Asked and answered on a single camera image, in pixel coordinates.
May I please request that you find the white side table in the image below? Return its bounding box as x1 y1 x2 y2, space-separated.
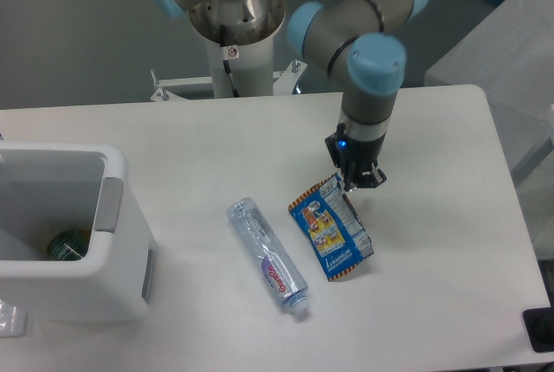
424 0 553 260

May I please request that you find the white trash can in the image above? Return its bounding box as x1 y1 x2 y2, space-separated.
1 141 157 322

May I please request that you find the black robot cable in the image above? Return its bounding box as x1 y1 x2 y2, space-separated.
218 23 242 98

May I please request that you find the white pedestal base frame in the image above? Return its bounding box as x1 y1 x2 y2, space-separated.
150 59 308 102

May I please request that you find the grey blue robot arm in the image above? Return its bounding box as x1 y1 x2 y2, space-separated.
155 0 428 190

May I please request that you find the black device at edge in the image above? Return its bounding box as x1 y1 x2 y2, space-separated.
523 307 553 353

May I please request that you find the blue snack wrapper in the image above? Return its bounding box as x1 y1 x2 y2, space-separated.
288 174 374 281

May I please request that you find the green can in bin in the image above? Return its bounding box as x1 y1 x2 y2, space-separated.
46 228 91 261

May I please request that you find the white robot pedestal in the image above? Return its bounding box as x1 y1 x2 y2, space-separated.
206 37 274 99

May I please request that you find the clear plastic water bottle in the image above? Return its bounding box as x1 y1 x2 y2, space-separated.
227 197 310 319

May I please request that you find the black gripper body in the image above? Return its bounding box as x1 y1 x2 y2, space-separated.
325 123 385 177

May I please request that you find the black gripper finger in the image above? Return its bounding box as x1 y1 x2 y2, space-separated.
354 167 387 189
341 161 357 191

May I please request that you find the clear plastic item bottom left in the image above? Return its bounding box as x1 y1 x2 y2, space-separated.
0 300 29 338

